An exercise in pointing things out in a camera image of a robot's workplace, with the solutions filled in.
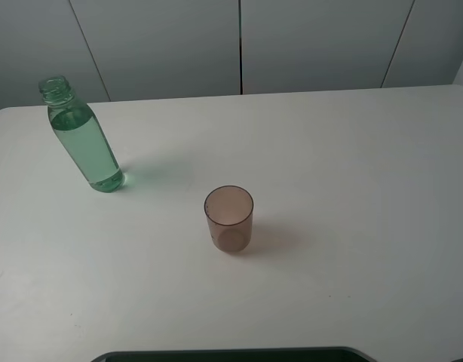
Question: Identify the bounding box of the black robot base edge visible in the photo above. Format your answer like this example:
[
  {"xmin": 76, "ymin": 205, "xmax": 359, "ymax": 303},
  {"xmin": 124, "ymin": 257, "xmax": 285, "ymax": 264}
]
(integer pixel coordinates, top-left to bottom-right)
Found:
[{"xmin": 94, "ymin": 347, "xmax": 373, "ymax": 362}]

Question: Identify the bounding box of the green transparent water bottle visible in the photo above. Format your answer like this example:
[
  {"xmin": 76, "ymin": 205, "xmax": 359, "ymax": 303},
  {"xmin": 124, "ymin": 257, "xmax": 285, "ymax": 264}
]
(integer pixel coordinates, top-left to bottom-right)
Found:
[{"xmin": 38, "ymin": 75, "xmax": 124, "ymax": 193}]

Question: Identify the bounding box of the pink translucent plastic cup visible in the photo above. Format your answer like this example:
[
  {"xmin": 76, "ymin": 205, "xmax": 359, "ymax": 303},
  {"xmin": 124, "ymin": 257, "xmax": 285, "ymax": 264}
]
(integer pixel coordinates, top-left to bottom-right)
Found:
[{"xmin": 204, "ymin": 185, "xmax": 254, "ymax": 253}]

